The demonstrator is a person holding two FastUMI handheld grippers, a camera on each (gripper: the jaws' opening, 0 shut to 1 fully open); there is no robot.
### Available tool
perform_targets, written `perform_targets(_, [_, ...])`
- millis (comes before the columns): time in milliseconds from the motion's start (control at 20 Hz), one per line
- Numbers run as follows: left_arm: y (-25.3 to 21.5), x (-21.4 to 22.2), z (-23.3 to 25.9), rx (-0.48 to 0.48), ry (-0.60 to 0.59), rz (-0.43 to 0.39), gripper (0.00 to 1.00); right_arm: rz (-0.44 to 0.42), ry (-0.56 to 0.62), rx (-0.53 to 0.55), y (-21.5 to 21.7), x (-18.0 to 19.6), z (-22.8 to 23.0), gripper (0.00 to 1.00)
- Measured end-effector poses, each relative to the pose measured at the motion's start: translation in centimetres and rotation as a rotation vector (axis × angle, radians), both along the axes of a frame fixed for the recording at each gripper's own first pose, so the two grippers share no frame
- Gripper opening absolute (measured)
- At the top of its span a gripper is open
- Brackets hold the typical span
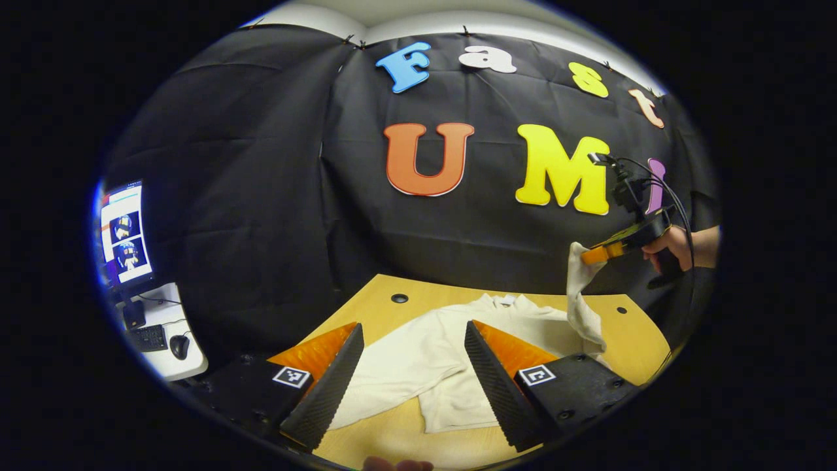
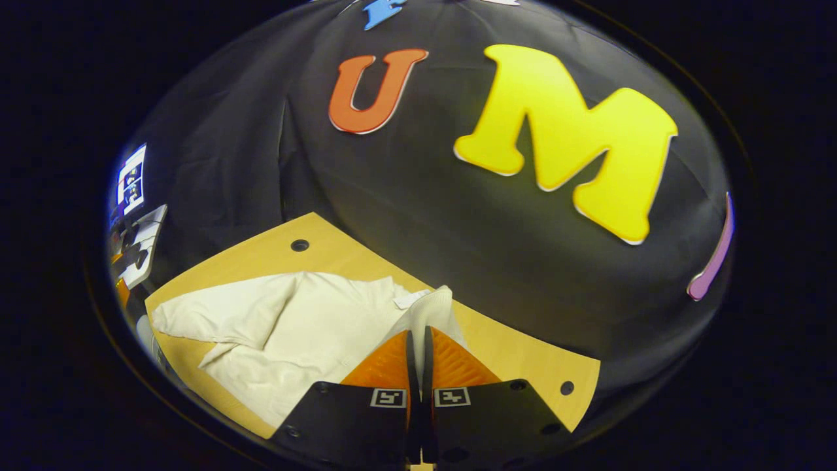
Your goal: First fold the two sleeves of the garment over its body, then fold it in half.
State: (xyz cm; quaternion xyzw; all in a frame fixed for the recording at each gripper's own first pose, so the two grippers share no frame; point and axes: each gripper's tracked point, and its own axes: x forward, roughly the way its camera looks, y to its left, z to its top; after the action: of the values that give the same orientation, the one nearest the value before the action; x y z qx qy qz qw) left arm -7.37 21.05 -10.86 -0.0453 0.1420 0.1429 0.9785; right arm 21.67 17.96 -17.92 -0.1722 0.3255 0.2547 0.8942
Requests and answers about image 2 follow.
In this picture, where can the black backdrop cloth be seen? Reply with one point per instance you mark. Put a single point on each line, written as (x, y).
(458, 216)

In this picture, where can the cream sweatshirt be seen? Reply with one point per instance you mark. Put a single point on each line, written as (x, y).
(294, 327)

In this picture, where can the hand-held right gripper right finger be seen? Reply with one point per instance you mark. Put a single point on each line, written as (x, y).
(497, 418)

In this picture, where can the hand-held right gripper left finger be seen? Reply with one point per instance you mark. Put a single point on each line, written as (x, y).
(353, 418)

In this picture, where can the white laptop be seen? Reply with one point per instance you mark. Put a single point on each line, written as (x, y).
(134, 176)

